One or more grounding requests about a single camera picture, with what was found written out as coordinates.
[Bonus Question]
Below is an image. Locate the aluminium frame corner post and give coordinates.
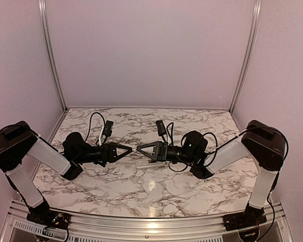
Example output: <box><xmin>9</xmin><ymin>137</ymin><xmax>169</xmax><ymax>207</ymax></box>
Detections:
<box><xmin>229</xmin><ymin>0</ymin><xmax>262</xmax><ymax>116</ymax></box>
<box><xmin>38</xmin><ymin>0</ymin><xmax>68</xmax><ymax>112</ymax></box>

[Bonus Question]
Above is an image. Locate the aluminium frame corner post right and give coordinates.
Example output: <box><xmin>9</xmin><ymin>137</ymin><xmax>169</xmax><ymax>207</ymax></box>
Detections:
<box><xmin>229</xmin><ymin>0</ymin><xmax>262</xmax><ymax>116</ymax></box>

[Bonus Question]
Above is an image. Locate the aluminium front frame rail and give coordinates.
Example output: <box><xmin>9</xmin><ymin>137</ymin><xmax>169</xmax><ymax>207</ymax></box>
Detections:
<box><xmin>0</xmin><ymin>200</ymin><xmax>294</xmax><ymax>241</ymax></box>

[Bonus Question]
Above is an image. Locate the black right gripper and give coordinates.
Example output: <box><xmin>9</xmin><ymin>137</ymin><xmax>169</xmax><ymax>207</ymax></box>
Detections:
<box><xmin>136</xmin><ymin>141</ymin><xmax>196</xmax><ymax>164</ymax></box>

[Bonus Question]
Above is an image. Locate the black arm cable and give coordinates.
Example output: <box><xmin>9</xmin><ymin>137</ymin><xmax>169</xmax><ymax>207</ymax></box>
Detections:
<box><xmin>164</xmin><ymin>122</ymin><xmax>288</xmax><ymax>172</ymax></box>
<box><xmin>83</xmin><ymin>111</ymin><xmax>112</xmax><ymax>167</ymax></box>

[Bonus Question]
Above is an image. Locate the aluminium frame corner post left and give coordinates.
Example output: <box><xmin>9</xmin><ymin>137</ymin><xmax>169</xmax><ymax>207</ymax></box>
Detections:
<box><xmin>38</xmin><ymin>0</ymin><xmax>68</xmax><ymax>112</ymax></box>

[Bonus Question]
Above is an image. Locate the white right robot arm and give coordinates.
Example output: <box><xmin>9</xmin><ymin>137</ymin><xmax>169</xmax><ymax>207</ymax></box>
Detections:
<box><xmin>136</xmin><ymin>120</ymin><xmax>289</xmax><ymax>226</ymax></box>

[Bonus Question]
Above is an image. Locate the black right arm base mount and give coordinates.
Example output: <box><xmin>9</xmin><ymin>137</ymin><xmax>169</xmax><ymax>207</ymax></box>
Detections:
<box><xmin>223</xmin><ymin>202</ymin><xmax>267</xmax><ymax>231</ymax></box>

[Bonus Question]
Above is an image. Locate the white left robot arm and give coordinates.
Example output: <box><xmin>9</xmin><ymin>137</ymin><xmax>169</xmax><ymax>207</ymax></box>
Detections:
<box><xmin>0</xmin><ymin>121</ymin><xmax>132</xmax><ymax>224</ymax></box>

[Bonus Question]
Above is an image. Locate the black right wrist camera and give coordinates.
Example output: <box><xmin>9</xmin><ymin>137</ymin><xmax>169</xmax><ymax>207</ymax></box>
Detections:
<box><xmin>156</xmin><ymin>120</ymin><xmax>167</xmax><ymax>137</ymax></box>

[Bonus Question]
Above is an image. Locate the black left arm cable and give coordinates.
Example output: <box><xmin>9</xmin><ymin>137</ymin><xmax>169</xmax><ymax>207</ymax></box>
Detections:
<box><xmin>83</xmin><ymin>111</ymin><xmax>112</xmax><ymax>167</ymax></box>

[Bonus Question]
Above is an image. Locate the white remote control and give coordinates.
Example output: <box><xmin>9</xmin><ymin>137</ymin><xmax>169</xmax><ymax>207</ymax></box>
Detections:
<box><xmin>135</xmin><ymin>161</ymin><xmax>166</xmax><ymax>169</ymax></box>

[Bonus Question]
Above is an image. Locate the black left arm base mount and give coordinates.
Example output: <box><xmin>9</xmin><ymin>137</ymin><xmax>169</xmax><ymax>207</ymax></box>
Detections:
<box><xmin>27</xmin><ymin>199</ymin><xmax>71</xmax><ymax>230</ymax></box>

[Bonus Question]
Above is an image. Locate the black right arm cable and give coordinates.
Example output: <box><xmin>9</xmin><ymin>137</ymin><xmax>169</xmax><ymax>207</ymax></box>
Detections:
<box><xmin>164</xmin><ymin>122</ymin><xmax>288</xmax><ymax>172</ymax></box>

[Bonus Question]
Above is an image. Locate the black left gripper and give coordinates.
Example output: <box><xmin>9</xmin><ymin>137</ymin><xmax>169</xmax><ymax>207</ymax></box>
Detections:
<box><xmin>75</xmin><ymin>142</ymin><xmax>132</xmax><ymax>164</ymax></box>

